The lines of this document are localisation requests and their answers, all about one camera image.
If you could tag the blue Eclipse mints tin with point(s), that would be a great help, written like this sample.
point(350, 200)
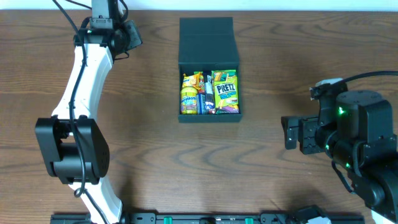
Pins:
point(201, 103)

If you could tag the yellow green Pretz box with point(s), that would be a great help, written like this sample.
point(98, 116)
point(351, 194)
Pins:
point(225, 86)

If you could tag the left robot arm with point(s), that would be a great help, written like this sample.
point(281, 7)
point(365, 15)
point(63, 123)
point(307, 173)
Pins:
point(73, 147)

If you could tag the green Haribo gummy bag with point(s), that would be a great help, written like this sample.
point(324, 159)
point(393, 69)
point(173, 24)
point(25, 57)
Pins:
point(201, 84)

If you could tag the yellow Mentos gum bottle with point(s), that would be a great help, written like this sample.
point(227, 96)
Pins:
point(188, 100)

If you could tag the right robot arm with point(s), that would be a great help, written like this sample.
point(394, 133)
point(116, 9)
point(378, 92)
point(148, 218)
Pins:
point(355, 130)

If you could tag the dark blue snack bar wrapper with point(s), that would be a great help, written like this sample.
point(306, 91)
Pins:
point(209, 95)

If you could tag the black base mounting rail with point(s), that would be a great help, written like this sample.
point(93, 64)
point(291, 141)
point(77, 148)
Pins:
point(265, 218)

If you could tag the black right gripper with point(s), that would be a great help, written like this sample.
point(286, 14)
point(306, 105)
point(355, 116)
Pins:
point(306, 135)

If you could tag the black gift box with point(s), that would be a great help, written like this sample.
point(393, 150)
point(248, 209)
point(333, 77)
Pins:
point(207, 44)

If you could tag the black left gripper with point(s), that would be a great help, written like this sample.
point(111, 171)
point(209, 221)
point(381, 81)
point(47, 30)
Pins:
point(101, 8)

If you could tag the small orange candy packet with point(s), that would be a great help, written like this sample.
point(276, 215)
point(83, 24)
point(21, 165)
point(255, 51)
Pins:
point(191, 80)

